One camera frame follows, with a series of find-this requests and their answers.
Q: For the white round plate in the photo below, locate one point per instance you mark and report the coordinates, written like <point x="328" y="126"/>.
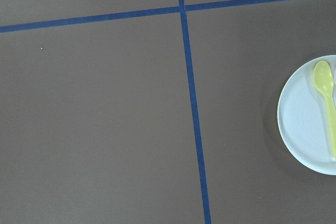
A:
<point x="303" y="119"/>

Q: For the pink plastic spoon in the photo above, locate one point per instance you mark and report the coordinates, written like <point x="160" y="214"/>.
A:
<point x="334" y="90"/>

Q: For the yellow plastic spoon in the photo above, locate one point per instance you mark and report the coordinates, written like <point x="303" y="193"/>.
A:
<point x="324" y="83"/>

